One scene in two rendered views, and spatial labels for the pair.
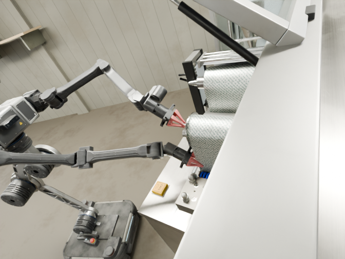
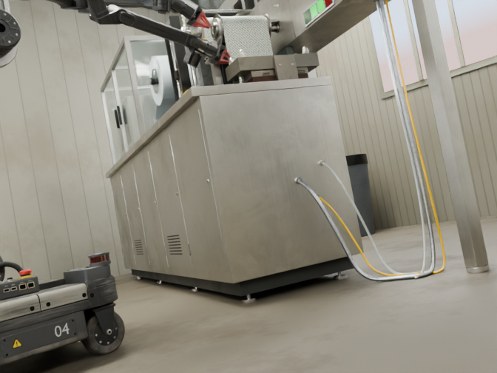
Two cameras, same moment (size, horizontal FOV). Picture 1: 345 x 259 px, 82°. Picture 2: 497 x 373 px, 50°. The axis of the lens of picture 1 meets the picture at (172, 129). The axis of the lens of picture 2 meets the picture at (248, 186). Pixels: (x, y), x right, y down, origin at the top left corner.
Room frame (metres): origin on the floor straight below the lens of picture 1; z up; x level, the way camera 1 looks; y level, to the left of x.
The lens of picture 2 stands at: (-0.37, 2.21, 0.36)
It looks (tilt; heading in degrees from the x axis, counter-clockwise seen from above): 3 degrees up; 294
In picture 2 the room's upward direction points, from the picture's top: 10 degrees counter-clockwise
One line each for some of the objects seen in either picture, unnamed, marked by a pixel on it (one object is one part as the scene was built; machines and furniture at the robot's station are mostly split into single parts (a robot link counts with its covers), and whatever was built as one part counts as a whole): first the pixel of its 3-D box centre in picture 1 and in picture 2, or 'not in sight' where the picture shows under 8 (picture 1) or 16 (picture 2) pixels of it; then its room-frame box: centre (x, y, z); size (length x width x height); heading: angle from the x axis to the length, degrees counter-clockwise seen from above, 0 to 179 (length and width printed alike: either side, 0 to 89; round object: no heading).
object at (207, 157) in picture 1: (220, 164); (250, 52); (0.56, -0.14, 1.11); 0.23 x 0.01 x 0.18; 48
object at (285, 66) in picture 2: not in sight; (285, 67); (0.37, -0.04, 0.97); 0.10 x 0.03 x 0.11; 48
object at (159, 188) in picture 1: (159, 188); not in sight; (0.73, 0.19, 0.91); 0.07 x 0.07 x 0.02; 48
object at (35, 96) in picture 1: (43, 99); not in sight; (1.28, 0.68, 1.45); 0.09 x 0.08 x 0.12; 159
